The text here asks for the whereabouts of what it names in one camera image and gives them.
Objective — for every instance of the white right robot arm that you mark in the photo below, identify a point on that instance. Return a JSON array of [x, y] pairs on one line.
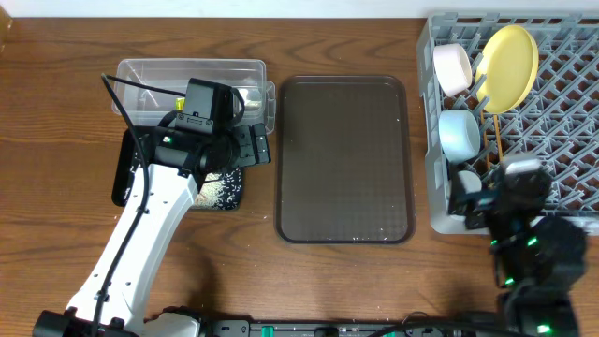
[[536, 260]]

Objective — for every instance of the white cup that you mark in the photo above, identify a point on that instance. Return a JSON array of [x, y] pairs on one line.
[[470, 181]]

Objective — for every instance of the rice and shell waste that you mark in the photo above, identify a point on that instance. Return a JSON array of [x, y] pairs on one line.
[[166, 188]]

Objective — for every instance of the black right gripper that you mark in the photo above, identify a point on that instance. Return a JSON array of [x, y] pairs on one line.
[[474, 204]]

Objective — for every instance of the pink bowl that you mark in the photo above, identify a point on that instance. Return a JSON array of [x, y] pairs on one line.
[[452, 68]]

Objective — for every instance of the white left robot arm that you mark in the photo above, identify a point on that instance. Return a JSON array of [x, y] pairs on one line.
[[169, 164]]

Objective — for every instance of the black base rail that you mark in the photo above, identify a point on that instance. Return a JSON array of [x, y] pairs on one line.
[[244, 328]]

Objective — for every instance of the grey dishwasher rack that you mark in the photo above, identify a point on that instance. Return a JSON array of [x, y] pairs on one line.
[[557, 121]]

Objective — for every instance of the dark brown serving tray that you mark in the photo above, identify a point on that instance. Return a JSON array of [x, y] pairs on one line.
[[344, 164]]

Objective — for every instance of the black tray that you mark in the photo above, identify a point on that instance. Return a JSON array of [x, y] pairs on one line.
[[220, 191]]

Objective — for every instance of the yellow plate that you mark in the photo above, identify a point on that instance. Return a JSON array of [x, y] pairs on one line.
[[509, 67]]

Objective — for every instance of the green snack wrapper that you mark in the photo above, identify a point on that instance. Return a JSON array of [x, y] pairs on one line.
[[179, 103]]

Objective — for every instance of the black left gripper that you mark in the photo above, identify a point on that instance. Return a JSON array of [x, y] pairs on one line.
[[257, 143]]

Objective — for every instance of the clear plastic bin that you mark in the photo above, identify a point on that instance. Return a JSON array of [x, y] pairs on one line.
[[146, 107]]

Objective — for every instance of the light blue bowl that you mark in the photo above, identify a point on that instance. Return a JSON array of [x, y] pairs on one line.
[[459, 135]]

